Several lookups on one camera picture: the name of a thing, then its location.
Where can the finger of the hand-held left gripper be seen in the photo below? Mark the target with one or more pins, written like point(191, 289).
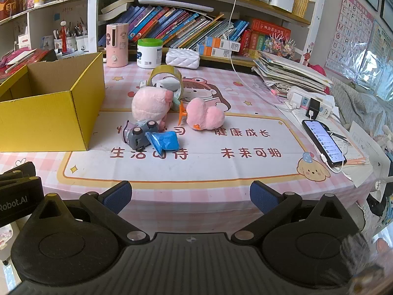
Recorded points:
point(24, 169)

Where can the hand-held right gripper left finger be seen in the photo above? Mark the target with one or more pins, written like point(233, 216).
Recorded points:
point(118, 195)

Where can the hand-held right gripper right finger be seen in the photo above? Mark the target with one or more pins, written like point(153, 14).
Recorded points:
point(261, 195)

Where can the yellow cardboard box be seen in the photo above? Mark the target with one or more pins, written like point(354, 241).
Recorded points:
point(40, 123)

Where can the grey toy car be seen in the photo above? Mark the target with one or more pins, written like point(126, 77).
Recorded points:
point(138, 135)

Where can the blue clay bag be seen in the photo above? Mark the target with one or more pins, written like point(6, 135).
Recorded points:
point(164, 141)

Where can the pink plush pig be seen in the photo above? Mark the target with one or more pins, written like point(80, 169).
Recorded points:
point(149, 103)

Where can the pink plush duck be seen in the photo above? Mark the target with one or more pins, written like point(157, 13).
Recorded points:
point(202, 113)

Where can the mint green clip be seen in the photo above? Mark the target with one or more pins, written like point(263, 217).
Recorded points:
point(177, 99)

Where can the white power adapter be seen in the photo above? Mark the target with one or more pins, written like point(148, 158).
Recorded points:
point(167, 84)

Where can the clear tape roll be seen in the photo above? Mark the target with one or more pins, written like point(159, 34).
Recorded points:
point(165, 72)

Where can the black smartphone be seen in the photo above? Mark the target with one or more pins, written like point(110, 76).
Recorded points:
point(324, 141)

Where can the black charger plug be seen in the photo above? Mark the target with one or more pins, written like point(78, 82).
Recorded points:
point(313, 109)

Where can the white power strip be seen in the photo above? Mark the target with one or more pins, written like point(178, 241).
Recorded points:
point(322, 106)

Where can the white paper sheet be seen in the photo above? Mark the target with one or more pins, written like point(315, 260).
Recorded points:
point(359, 147)

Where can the red printed papers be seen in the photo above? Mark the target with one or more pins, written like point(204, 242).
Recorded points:
point(33, 58)

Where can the white booklet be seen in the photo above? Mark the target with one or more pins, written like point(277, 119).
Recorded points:
point(21, 57)

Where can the white box red label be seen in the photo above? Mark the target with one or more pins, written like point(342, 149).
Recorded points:
point(24, 41)

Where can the stack of papers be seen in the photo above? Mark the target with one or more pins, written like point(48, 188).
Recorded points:
point(291, 70)

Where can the grey blanket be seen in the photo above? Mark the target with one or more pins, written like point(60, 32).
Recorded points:
point(356, 104)

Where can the white canister green lid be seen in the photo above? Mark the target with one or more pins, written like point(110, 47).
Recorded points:
point(149, 55)

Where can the colourful trinket cluster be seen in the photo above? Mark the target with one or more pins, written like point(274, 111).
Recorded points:
point(281, 46)

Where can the white quilted pouch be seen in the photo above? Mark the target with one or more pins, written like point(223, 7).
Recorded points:
point(182, 58)

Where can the orange white box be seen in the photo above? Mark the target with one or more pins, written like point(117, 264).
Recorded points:
point(222, 43)
point(211, 50)

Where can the white shelf unit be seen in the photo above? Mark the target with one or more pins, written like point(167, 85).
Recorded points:
point(92, 21)

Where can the red boxed book set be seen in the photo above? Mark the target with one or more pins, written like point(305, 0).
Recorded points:
point(267, 30)

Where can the row of leaning books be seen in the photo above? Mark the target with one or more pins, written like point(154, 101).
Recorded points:
point(184, 24)

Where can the pink alphabet poster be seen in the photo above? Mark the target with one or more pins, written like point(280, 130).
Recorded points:
point(350, 30)

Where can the white paper roll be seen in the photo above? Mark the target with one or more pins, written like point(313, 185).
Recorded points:
point(175, 4)

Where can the blue wall chart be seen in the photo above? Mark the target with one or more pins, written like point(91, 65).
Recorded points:
point(380, 58)

